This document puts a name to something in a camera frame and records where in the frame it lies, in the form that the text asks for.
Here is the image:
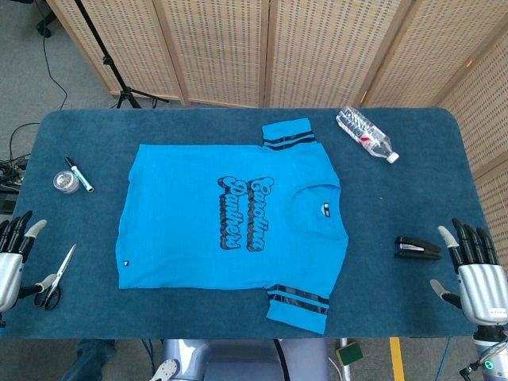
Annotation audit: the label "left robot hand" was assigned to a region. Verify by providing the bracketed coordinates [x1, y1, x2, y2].
[0, 210, 60, 315]

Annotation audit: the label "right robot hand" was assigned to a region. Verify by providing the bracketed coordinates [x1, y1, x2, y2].
[429, 217, 508, 329]

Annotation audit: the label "blue printed T-shirt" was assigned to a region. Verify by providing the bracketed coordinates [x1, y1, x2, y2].
[114, 117, 350, 323]

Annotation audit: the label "black stapler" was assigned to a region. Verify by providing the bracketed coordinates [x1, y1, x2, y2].
[394, 235, 443, 262]

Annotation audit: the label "round clear container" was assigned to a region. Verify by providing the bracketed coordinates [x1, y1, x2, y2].
[52, 170, 80, 194]

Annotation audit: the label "yellow floor tape strip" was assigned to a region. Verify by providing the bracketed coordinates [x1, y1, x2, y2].
[389, 337, 406, 381]

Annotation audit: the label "green white marker pen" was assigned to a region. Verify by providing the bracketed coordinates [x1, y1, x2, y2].
[64, 156, 95, 194]

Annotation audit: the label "blue jeans leg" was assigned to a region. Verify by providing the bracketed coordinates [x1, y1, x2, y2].
[77, 339, 116, 381]

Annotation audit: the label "green yellow sponge block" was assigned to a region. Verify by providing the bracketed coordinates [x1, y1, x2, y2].
[335, 341, 364, 367]

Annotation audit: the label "silver metal tube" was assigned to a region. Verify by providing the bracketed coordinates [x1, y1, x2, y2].
[337, 337, 354, 381]

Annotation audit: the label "white perforated plate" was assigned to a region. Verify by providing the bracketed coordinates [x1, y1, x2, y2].
[153, 359, 180, 381]

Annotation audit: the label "clear plastic water bottle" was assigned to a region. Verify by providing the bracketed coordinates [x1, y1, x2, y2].
[336, 106, 400, 164]

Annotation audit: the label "black tripod stand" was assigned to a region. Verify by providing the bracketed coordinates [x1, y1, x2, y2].
[73, 0, 170, 109]

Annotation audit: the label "blue-grey robot torso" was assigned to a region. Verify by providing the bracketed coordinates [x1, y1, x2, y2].
[160, 338, 330, 381]

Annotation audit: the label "black office chair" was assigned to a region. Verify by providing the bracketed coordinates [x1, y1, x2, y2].
[34, 0, 55, 39]

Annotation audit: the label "dark blue table mat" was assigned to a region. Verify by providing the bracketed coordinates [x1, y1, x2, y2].
[0, 107, 508, 341]

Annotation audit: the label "wicker folding screen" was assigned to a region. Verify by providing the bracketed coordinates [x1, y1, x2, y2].
[46, 0, 508, 381]

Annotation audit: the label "black-handled scissors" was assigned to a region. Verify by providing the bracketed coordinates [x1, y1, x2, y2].
[33, 243, 78, 311]

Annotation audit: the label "thin blue cable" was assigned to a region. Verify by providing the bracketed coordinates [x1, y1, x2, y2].
[438, 337, 453, 368]

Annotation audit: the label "black floor cable bundle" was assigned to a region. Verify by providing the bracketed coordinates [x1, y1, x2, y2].
[0, 156, 31, 214]

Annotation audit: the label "thick black torso cable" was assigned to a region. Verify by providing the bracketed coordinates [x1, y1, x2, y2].
[272, 338, 287, 381]

